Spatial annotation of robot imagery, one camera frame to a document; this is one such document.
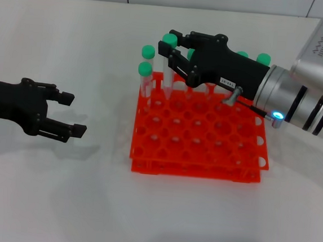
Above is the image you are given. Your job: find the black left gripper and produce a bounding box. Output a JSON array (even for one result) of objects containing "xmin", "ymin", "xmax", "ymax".
[{"xmin": 0, "ymin": 75, "xmax": 92, "ymax": 145}]

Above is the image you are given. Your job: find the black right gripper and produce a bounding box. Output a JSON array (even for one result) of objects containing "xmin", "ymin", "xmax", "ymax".
[{"xmin": 154, "ymin": 28, "xmax": 273, "ymax": 103}]

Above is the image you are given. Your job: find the green-capped test tube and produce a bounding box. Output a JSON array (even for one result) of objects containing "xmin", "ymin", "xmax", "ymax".
[{"xmin": 157, "ymin": 33, "xmax": 179, "ymax": 100}]

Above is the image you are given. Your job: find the orange test tube rack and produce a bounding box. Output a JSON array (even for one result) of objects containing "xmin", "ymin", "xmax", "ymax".
[{"xmin": 127, "ymin": 69, "xmax": 277, "ymax": 185}]

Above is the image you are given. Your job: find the right gripper cable with plug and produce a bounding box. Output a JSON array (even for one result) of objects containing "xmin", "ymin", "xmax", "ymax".
[{"xmin": 220, "ymin": 84, "xmax": 275, "ymax": 120}]

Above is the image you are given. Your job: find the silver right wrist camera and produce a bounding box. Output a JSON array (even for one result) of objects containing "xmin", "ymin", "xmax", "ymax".
[{"xmin": 290, "ymin": 16, "xmax": 323, "ymax": 88}]

